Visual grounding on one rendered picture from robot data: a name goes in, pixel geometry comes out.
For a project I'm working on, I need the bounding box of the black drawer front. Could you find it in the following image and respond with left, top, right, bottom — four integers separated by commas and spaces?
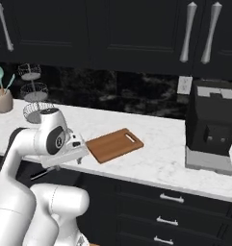
116, 225, 226, 246
115, 182, 232, 217
116, 203, 232, 239
15, 159, 119, 200

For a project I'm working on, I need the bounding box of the brown wooden cutting board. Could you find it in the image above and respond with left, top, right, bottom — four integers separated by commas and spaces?
85, 128, 145, 165

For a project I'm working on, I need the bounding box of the silver cupboard handle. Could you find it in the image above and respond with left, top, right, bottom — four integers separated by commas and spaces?
200, 1, 223, 65
0, 2, 14, 53
178, 1, 198, 63

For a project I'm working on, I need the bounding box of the tiered wire stand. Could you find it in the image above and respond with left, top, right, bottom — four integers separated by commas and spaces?
17, 62, 56, 126

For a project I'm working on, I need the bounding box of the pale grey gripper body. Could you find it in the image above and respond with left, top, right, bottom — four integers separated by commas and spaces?
39, 146, 90, 169

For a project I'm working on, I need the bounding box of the teal spatula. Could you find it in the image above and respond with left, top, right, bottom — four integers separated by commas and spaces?
4, 73, 16, 94

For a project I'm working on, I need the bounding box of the beige utensil pot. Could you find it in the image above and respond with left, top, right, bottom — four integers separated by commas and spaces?
0, 88, 14, 114

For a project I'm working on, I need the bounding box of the silver drawer handle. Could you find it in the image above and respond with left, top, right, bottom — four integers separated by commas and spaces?
155, 215, 180, 227
30, 167, 56, 181
159, 192, 186, 205
152, 234, 175, 246

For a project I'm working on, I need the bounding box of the white wall socket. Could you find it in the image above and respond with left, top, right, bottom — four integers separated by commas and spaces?
176, 75, 193, 96

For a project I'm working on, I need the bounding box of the black coffee machine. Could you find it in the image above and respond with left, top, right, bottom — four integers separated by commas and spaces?
184, 79, 232, 177

